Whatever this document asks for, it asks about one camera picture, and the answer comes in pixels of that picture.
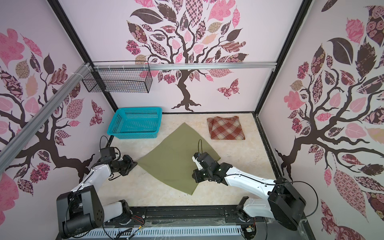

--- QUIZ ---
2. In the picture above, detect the olive green skirt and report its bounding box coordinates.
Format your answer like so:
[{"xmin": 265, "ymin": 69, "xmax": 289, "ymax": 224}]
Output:
[{"xmin": 138, "ymin": 123, "xmax": 221, "ymax": 195}]

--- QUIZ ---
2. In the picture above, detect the red plaid skirt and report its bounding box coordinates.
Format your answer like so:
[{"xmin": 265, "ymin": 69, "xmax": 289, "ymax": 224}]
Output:
[{"xmin": 207, "ymin": 116, "xmax": 246, "ymax": 141}]

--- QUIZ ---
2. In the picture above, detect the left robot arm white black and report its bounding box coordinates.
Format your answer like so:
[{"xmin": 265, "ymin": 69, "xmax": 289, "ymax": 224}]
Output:
[{"xmin": 57, "ymin": 147, "xmax": 138, "ymax": 239}]

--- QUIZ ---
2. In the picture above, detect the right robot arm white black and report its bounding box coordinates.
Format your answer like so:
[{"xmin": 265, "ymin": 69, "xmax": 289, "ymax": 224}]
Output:
[{"xmin": 192, "ymin": 152, "xmax": 306, "ymax": 231}]

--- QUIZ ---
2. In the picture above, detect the teal plastic basket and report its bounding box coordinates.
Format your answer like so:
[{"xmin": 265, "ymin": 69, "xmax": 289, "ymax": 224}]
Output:
[{"xmin": 107, "ymin": 107, "xmax": 163, "ymax": 140}]

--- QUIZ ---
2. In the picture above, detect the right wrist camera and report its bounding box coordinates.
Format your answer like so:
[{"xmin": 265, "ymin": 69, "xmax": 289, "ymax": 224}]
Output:
[{"xmin": 192, "ymin": 156, "xmax": 203, "ymax": 171}]

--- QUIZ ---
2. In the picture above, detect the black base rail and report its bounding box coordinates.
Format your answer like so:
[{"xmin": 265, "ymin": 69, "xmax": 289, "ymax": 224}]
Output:
[{"xmin": 97, "ymin": 205, "xmax": 315, "ymax": 240}]

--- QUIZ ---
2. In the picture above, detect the white slotted cable duct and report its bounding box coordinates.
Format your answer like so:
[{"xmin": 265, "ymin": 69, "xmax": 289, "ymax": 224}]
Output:
[{"xmin": 71, "ymin": 226, "xmax": 243, "ymax": 240}]

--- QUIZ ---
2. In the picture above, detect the black wire basket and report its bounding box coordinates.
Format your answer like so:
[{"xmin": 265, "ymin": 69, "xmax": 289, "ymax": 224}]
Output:
[{"xmin": 82, "ymin": 60, "xmax": 153, "ymax": 94}]

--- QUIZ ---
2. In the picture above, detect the aluminium rail left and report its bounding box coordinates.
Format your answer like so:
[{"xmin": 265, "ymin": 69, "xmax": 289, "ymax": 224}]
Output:
[{"xmin": 1, "ymin": 63, "xmax": 92, "ymax": 173}]

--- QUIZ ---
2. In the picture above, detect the aluminium rail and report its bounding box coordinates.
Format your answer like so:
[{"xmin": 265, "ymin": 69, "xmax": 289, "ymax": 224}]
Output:
[
  {"xmin": 1, "ymin": 63, "xmax": 92, "ymax": 173},
  {"xmin": 94, "ymin": 62, "xmax": 277, "ymax": 71}
]

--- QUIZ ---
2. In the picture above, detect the aluminium rail back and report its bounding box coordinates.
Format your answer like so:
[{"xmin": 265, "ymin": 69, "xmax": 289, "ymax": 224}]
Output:
[{"xmin": 94, "ymin": 62, "xmax": 277, "ymax": 71}]

